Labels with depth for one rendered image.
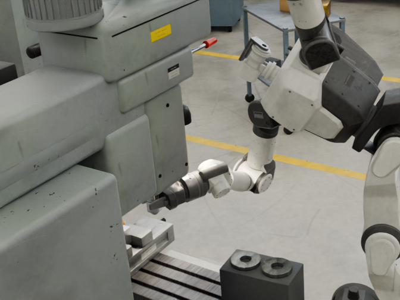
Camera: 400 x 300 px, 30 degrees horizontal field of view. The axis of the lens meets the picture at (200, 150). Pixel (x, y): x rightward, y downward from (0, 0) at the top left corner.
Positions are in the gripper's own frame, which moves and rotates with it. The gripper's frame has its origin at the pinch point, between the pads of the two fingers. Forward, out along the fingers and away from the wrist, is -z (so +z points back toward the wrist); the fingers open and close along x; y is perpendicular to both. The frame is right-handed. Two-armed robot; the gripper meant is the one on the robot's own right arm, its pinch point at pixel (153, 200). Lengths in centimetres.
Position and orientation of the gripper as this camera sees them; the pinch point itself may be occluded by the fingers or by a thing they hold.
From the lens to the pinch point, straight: 239.3
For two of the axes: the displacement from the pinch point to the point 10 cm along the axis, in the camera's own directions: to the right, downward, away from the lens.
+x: 5.3, 3.2, -7.9
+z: 8.4, -3.0, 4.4
